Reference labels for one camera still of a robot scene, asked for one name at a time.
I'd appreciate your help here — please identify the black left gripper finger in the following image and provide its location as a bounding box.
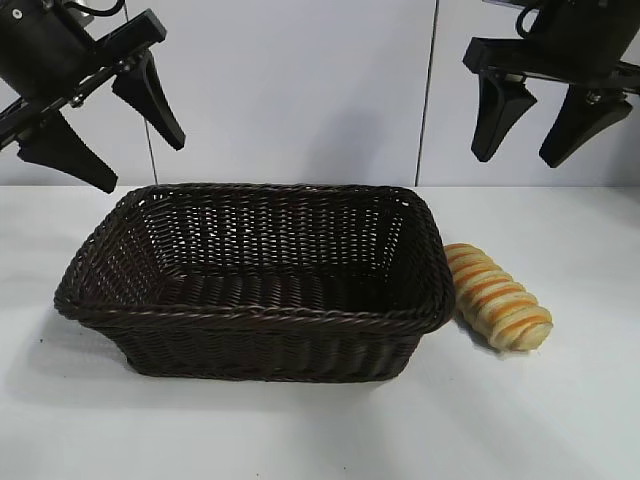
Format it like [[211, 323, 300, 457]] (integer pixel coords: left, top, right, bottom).
[[110, 47, 187, 151], [16, 110, 120, 196]]

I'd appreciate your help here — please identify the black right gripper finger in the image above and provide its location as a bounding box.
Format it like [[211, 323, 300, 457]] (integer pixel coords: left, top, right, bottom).
[[471, 66, 540, 163], [537, 83, 633, 169]]

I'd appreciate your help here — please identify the dark brown wicker basket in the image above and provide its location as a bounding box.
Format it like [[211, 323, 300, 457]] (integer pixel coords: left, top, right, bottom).
[[53, 182, 457, 384]]

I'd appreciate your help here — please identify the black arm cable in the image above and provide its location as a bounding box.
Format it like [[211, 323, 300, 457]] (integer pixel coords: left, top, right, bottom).
[[64, 0, 124, 17], [516, 3, 544, 39]]

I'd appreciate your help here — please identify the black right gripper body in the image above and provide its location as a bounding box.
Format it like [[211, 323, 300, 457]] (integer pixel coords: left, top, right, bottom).
[[462, 0, 640, 101]]

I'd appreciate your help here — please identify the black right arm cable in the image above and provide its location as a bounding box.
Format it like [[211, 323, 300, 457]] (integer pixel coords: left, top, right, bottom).
[[516, 3, 544, 39]]

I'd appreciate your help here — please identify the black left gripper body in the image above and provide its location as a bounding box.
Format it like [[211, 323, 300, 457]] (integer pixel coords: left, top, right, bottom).
[[0, 0, 167, 152]]

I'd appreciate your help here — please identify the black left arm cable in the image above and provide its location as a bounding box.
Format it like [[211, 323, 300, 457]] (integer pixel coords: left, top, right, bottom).
[[64, 0, 124, 17]]

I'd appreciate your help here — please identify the long striped bread loaf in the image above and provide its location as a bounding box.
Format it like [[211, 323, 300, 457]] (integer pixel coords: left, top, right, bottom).
[[443, 242, 555, 352]]

